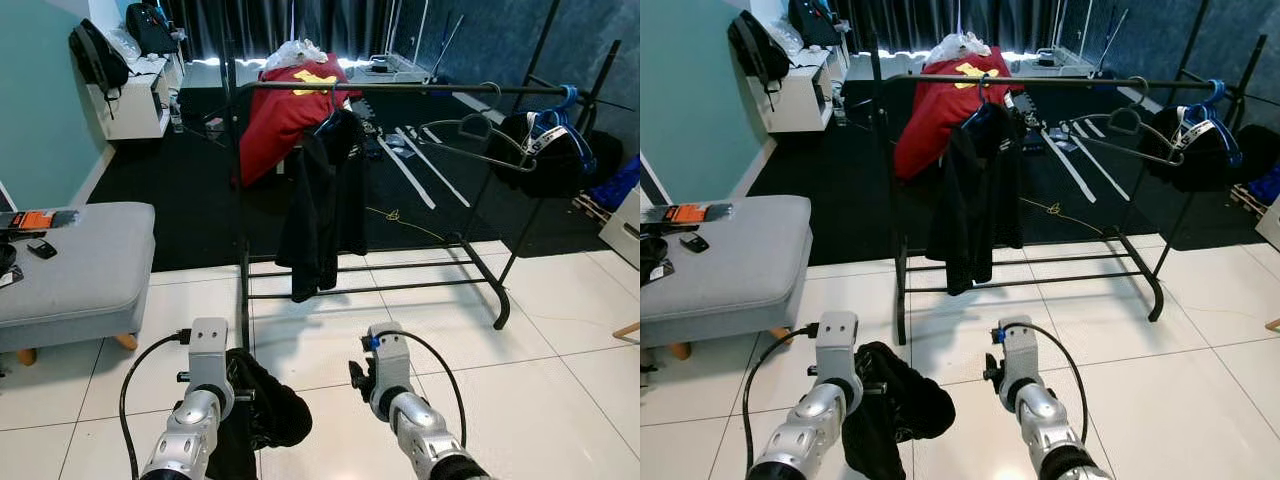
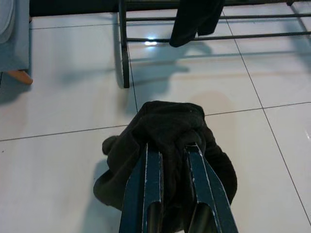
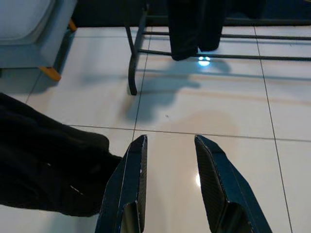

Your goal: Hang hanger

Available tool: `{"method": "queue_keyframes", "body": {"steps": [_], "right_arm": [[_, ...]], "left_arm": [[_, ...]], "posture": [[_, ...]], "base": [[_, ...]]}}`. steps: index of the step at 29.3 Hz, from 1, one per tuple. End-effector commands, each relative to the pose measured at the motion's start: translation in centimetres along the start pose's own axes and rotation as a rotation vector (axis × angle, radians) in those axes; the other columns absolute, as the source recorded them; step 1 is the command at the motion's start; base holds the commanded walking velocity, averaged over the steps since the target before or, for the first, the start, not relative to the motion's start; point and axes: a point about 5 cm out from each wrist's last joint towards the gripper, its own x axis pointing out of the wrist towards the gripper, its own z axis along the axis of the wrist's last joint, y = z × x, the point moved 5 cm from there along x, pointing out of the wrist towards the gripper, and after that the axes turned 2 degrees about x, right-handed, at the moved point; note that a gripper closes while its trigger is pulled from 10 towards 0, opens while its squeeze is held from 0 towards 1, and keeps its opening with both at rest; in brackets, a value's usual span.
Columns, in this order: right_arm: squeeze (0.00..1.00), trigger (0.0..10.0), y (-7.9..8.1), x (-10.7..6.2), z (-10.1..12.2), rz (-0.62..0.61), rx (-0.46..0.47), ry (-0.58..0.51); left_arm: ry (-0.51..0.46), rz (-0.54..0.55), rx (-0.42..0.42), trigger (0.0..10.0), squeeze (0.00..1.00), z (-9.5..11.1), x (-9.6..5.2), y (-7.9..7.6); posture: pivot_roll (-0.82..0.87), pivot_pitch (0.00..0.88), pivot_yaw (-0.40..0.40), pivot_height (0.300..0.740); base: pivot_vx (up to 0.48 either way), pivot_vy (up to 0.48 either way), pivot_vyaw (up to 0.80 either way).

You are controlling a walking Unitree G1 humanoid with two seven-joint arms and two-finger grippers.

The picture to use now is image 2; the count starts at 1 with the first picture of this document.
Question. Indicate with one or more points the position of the black carpet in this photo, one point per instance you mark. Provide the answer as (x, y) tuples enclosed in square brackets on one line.
[(73, 7)]

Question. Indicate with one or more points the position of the black t-shirt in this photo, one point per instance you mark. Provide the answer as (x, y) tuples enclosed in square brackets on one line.
[(194, 21)]

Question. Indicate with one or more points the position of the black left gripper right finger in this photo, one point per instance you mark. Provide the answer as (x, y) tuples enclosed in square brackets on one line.
[(206, 189)]

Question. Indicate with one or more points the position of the black metal clothes rack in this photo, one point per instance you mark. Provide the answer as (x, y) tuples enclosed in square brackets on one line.
[(125, 48)]

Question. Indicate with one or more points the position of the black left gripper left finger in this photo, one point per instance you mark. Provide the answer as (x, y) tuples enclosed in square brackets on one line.
[(150, 184)]

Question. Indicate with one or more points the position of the black shorts with white pattern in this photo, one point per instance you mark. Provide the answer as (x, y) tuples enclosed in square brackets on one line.
[(165, 126)]

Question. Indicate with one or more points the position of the grey upholstered ottoman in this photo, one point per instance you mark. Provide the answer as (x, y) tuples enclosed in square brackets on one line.
[(14, 36)]

